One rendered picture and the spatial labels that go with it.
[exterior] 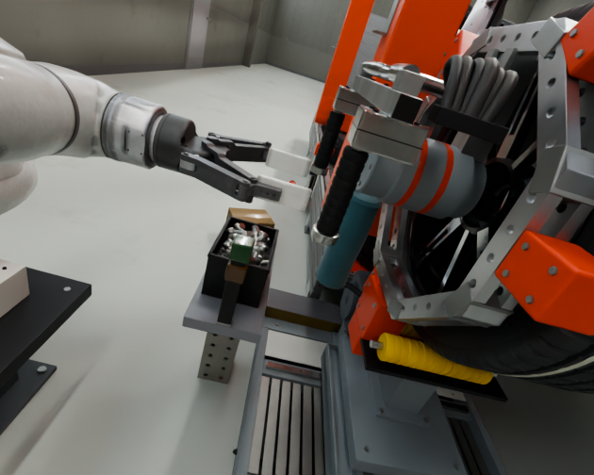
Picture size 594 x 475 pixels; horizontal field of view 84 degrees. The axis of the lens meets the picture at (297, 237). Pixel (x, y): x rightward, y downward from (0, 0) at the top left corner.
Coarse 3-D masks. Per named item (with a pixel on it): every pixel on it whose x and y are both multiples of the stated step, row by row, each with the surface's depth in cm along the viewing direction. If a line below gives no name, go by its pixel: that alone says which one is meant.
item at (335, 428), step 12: (336, 348) 116; (324, 360) 113; (336, 360) 112; (324, 372) 109; (336, 372) 108; (324, 384) 106; (336, 384) 104; (324, 396) 103; (336, 396) 100; (324, 408) 100; (336, 408) 97; (324, 420) 97; (336, 420) 93; (324, 432) 94; (336, 432) 91; (324, 444) 92; (336, 444) 85; (336, 456) 83; (348, 456) 86; (336, 468) 80; (348, 468) 83
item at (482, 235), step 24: (528, 96) 62; (528, 120) 61; (504, 144) 64; (528, 144) 82; (504, 168) 68; (528, 168) 59; (504, 192) 90; (480, 216) 72; (504, 216) 59; (432, 240) 81; (456, 240) 90; (480, 240) 64; (432, 264) 84; (456, 264) 70; (432, 288) 77; (456, 288) 80
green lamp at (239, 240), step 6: (234, 240) 61; (240, 240) 62; (246, 240) 63; (252, 240) 63; (234, 246) 61; (240, 246) 61; (246, 246) 61; (252, 246) 62; (234, 252) 62; (240, 252) 62; (246, 252) 61; (252, 252) 62; (234, 258) 62; (240, 258) 62; (246, 258) 62
